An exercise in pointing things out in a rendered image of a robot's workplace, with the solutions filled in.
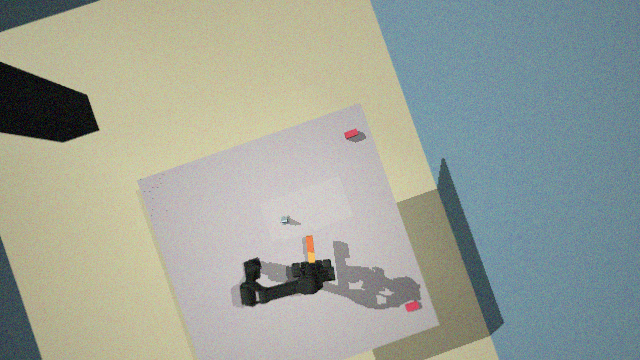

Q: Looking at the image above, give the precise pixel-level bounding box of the small red block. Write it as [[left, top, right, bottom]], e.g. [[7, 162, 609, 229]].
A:
[[344, 129, 358, 139], [405, 300, 419, 311]]

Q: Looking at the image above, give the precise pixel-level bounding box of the yellow bar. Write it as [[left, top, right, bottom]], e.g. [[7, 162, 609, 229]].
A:
[[306, 235, 315, 263]]

